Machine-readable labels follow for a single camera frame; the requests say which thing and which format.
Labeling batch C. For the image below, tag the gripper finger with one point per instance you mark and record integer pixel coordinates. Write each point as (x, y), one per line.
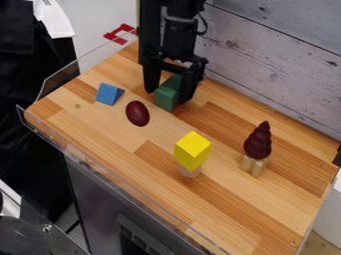
(151, 79)
(189, 84)

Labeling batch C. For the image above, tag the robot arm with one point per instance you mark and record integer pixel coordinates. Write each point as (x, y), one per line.
(177, 20)

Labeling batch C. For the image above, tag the dark red swirl cone toy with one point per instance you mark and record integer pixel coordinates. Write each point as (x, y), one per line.
(258, 142)

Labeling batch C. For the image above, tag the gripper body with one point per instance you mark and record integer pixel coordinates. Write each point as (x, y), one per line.
(171, 59)

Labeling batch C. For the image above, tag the dark red egg toy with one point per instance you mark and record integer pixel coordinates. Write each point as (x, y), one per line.
(137, 113)

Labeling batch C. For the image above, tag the blue triangular block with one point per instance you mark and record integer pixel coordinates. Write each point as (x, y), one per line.
(108, 94)

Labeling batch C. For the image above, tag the green arch block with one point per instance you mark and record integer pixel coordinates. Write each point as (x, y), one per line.
(170, 93)

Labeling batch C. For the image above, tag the natural wooden cylinder block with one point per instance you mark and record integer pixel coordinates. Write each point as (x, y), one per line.
(190, 172)

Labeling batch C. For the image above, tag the yellow cube block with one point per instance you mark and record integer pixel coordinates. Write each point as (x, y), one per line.
(192, 150)

